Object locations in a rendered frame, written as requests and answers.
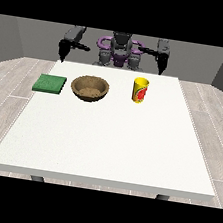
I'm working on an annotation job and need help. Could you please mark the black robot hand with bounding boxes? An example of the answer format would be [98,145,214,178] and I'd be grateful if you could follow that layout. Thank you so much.
[135,45,171,77]
[55,37,93,67]

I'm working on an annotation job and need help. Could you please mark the yellow cup with melon print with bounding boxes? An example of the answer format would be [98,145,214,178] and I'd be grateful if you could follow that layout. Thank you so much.
[130,76,151,105]

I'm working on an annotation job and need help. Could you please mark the green square pad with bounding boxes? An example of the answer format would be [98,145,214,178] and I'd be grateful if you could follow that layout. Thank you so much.
[31,72,68,96]

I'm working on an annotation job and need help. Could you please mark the brown wooden bowl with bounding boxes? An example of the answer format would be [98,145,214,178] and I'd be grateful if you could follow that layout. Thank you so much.
[68,72,111,106]

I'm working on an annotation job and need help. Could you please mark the grey robot trunk purple rings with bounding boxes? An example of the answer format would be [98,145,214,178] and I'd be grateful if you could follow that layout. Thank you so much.
[92,29,149,74]

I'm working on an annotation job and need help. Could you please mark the dark table leg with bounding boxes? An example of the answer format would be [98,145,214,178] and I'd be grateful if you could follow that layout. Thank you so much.
[29,174,46,183]
[155,193,171,202]

